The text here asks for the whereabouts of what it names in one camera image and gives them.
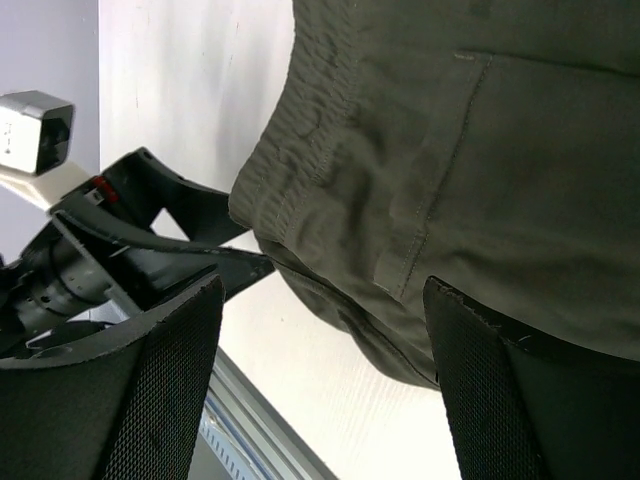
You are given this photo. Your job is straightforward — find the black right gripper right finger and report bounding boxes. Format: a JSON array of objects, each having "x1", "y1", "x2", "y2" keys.
[{"x1": 423, "y1": 277, "x2": 639, "y2": 479}]

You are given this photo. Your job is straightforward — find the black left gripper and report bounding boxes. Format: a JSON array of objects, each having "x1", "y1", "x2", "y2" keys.
[{"x1": 1, "y1": 148, "x2": 274, "y2": 358}]

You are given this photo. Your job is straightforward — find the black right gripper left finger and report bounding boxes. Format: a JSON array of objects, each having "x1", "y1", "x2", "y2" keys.
[{"x1": 1, "y1": 276, "x2": 224, "y2": 479}]

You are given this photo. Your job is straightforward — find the olive green shorts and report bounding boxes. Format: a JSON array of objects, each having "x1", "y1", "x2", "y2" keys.
[{"x1": 229, "y1": 1, "x2": 639, "y2": 387}]

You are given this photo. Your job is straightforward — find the white slotted cable duct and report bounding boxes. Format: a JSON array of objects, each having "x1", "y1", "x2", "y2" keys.
[{"x1": 199, "y1": 417, "x2": 253, "y2": 480}]

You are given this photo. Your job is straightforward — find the aluminium mounting rail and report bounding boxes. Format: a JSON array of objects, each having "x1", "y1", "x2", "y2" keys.
[{"x1": 201, "y1": 350, "x2": 336, "y2": 480}]

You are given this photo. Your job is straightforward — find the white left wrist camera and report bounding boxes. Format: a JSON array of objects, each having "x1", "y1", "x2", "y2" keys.
[{"x1": 0, "y1": 90, "x2": 90, "y2": 211}]

